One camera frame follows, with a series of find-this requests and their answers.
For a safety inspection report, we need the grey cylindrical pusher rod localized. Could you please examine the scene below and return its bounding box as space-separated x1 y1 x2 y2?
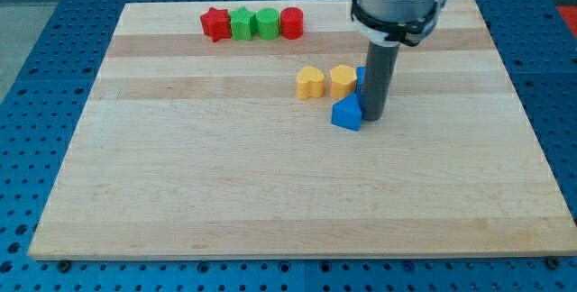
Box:
361 42 399 122

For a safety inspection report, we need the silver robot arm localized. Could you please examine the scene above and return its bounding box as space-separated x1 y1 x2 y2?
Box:
350 0 446 121

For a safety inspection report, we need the green star block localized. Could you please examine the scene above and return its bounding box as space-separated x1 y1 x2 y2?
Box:
229 6 257 41

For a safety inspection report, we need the red star block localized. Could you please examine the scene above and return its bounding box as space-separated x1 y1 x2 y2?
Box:
200 7 232 42

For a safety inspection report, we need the blue cube block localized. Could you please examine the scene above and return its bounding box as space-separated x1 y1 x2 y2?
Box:
355 66 365 97

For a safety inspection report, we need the yellow hexagon block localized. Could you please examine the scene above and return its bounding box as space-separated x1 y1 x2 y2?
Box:
330 65 357 99

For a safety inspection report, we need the blue triangle block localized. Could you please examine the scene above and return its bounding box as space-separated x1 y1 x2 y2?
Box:
331 93 362 131

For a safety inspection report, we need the yellow heart block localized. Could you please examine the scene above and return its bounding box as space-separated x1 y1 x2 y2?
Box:
296 66 325 100

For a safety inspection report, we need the red cylinder block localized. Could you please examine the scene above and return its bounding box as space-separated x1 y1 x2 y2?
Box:
280 6 304 40

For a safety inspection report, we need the green cylinder block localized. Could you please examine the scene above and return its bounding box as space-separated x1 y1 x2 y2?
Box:
256 8 280 41

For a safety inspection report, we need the wooden board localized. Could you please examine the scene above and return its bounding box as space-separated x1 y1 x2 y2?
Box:
28 0 576 260

